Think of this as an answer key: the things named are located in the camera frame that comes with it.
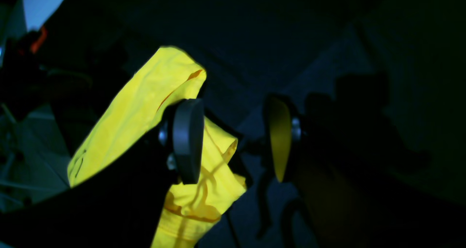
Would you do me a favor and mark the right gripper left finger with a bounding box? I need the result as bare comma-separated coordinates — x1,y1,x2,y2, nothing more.
1,99,204,248

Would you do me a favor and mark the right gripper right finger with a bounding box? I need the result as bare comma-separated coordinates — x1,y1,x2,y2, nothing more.
264,95,465,248

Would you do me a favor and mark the black tablecloth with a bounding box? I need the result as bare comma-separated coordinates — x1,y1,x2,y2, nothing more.
39,0,465,248

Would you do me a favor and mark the yellow t-shirt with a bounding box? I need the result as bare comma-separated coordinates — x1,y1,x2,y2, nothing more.
67,46,248,248

